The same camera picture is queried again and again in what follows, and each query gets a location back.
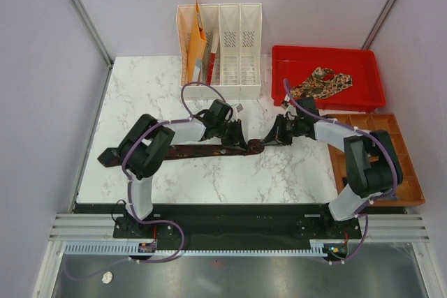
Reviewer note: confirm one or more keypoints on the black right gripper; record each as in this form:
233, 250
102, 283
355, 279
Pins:
276, 137

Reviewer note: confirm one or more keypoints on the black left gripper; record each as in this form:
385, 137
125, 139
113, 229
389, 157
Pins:
237, 140

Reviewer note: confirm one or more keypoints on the dark red patterned tie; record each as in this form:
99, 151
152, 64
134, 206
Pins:
109, 157

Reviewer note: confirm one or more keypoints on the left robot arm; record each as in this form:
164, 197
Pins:
145, 147

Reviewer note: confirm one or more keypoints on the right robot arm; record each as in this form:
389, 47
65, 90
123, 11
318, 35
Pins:
373, 170

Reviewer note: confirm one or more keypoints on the floral cream patterned tie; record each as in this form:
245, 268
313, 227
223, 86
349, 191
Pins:
323, 83

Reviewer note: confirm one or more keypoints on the grey folder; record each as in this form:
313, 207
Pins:
197, 70

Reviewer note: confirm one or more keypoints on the red plastic bin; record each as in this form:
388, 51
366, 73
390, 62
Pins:
296, 63

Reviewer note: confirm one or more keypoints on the white file organizer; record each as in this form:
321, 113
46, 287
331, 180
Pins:
237, 71

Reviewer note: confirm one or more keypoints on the red white booklet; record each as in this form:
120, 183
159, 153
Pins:
213, 55

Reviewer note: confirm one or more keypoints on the orange envelope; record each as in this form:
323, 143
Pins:
197, 42

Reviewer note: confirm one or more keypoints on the brown compartment tray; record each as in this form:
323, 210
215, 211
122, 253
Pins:
409, 193

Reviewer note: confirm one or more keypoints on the crumpled white paper ball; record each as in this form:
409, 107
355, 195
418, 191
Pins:
107, 277

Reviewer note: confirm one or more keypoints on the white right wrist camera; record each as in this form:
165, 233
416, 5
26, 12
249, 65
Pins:
285, 104

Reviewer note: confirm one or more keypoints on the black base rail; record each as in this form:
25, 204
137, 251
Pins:
237, 225

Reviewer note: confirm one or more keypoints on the white cable duct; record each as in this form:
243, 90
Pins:
136, 248

